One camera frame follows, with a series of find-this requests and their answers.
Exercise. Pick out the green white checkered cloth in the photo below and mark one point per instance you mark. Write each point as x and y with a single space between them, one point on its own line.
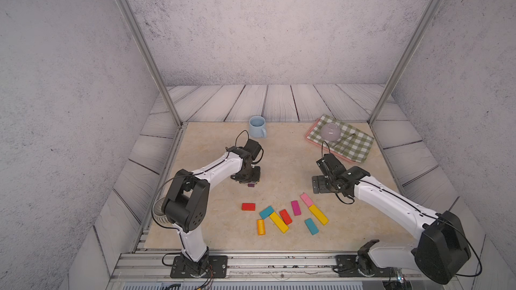
350 143

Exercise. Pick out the left aluminium frame post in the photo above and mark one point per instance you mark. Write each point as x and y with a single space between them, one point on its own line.
136 32

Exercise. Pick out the teal block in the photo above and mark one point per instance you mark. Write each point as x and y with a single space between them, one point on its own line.
266 212
311 226

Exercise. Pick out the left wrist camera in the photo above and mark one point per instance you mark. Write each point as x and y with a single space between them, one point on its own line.
253 148

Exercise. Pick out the aluminium frame post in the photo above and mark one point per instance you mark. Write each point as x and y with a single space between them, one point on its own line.
425 20
136 32

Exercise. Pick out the magenta block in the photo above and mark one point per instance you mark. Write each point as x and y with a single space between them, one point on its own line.
296 208

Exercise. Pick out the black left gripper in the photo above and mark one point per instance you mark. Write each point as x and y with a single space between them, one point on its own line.
256 178

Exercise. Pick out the light pink block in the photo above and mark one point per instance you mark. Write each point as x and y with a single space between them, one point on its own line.
307 200

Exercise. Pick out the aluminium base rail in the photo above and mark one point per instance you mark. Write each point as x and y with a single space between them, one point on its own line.
264 270

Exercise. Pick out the long yellow block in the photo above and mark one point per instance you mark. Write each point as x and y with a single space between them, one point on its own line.
318 214
277 220

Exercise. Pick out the long yellow block left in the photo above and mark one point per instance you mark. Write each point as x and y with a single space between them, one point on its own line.
277 220

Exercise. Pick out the red block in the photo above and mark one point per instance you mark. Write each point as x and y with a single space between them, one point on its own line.
285 216
250 207

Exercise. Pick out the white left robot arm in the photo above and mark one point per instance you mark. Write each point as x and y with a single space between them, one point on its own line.
186 201

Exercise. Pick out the light blue mug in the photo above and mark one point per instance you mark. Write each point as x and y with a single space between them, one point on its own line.
257 127

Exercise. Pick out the long yellow block right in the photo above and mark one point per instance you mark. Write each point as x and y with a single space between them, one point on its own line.
318 214

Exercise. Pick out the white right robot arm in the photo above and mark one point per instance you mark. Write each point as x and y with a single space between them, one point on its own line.
440 248

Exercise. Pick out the pink upside-down bowl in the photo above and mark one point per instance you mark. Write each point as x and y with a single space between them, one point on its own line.
331 132

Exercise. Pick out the right aluminium frame post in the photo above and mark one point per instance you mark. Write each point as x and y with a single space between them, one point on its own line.
425 20

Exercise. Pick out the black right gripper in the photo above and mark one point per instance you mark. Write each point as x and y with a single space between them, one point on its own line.
320 188

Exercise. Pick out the orange cylinder block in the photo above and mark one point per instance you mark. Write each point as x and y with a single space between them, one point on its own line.
261 228

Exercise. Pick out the pink plastic tray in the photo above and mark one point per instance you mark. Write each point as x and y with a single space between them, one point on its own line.
318 145

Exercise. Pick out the metal serving tongs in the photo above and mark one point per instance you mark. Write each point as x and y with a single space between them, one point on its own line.
343 140

